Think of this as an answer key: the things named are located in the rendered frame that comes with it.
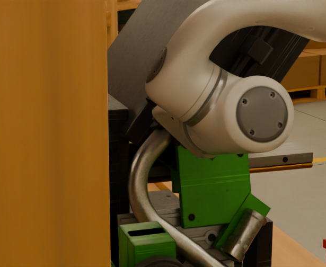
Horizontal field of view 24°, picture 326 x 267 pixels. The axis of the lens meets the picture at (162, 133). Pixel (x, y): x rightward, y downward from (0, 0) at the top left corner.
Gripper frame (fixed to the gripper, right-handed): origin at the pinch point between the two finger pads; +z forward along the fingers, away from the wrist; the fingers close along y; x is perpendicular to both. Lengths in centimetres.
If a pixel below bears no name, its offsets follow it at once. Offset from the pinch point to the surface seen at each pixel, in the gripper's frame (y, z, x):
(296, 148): -23.6, 17.4, -17.5
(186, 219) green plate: -11.4, 2.8, 8.0
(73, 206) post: 15, -63, 23
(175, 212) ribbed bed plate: -10.0, 4.9, 8.0
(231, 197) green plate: -14.8, 2.8, 0.8
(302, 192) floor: -156, 321, -109
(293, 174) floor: -158, 355, -124
